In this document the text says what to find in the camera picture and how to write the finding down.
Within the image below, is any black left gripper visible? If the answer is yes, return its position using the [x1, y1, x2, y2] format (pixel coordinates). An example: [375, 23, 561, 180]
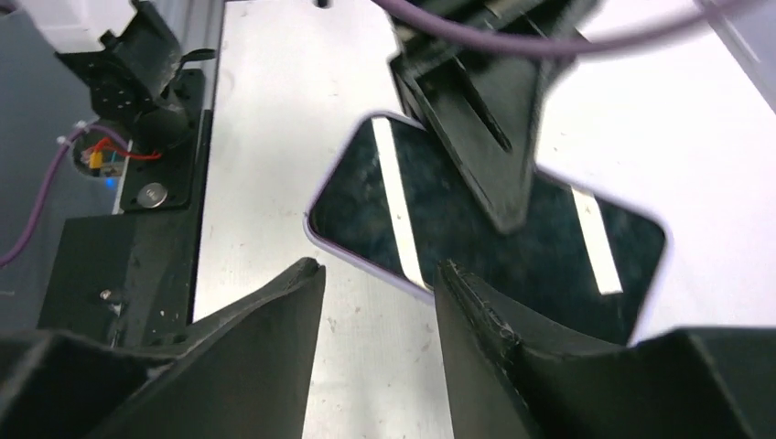
[387, 1, 599, 234]

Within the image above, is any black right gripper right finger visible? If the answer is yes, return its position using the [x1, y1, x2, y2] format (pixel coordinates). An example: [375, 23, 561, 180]
[434, 262, 775, 438]

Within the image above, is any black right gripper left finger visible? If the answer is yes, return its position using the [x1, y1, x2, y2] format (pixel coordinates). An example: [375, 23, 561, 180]
[1, 257, 327, 438]

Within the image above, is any phone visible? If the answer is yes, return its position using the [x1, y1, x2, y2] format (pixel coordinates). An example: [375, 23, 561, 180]
[306, 113, 666, 345]

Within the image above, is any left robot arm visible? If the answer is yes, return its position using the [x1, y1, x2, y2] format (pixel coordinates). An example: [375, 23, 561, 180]
[22, 1, 573, 234]

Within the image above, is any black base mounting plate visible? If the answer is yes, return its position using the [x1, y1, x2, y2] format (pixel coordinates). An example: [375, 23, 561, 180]
[38, 69, 213, 347]

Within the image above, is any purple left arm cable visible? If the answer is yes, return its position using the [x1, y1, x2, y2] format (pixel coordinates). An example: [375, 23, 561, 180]
[372, 0, 747, 59]

